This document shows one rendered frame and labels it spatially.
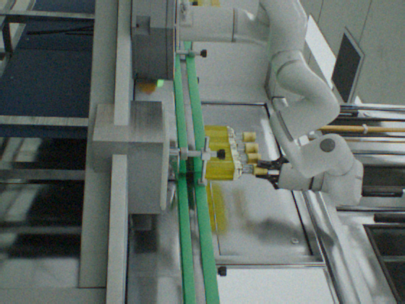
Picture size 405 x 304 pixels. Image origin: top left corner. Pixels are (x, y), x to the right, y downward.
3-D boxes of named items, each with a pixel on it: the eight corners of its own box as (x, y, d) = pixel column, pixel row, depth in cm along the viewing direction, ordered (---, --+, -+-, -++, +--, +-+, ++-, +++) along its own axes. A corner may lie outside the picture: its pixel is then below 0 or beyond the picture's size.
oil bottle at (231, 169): (173, 181, 163) (241, 182, 165) (174, 166, 160) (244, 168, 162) (173, 169, 168) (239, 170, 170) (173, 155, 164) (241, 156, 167)
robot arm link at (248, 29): (231, 53, 147) (288, 55, 148) (235, 12, 137) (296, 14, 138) (229, 31, 153) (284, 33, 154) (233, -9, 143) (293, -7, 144)
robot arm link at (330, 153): (334, 116, 147) (285, 140, 151) (317, 84, 129) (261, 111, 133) (359, 167, 139) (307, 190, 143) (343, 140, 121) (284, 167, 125)
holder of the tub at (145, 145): (127, 229, 134) (158, 229, 135) (128, 141, 117) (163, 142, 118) (129, 184, 147) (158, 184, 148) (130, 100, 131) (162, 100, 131)
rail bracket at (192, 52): (170, 58, 192) (207, 59, 193) (171, 39, 187) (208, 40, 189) (169, 53, 195) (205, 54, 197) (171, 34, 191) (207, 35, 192)
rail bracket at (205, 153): (178, 187, 151) (221, 187, 152) (181, 139, 141) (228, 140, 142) (177, 179, 153) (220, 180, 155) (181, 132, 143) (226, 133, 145)
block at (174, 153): (153, 182, 149) (178, 182, 150) (154, 155, 143) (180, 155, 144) (153, 173, 152) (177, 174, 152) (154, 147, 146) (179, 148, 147)
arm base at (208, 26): (174, 28, 135) (235, 31, 135) (176, -16, 138) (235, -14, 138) (174, 53, 150) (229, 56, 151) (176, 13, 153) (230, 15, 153)
